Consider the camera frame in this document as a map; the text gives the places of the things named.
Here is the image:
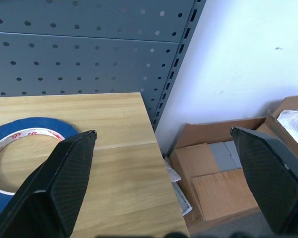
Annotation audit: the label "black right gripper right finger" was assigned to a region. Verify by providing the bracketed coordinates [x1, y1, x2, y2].
[230, 126, 298, 235]

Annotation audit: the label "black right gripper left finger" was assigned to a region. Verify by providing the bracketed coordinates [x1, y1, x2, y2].
[0, 129, 98, 238]

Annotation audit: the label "grey perforated shelf panel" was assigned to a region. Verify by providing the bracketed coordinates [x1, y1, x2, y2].
[0, 0, 208, 133]

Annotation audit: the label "grey metal sheets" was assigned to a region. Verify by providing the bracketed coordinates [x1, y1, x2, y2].
[208, 140, 243, 173]

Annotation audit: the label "open cardboard box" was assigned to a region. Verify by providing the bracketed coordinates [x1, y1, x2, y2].
[256, 94, 298, 165]

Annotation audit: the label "flat cardboard box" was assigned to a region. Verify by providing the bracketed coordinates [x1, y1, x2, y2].
[169, 117, 267, 228]

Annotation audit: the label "white plastic bag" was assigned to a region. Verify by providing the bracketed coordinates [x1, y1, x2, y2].
[277, 106, 298, 147]

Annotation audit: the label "blue tape roll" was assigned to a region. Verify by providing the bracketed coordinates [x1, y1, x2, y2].
[0, 117, 79, 217]

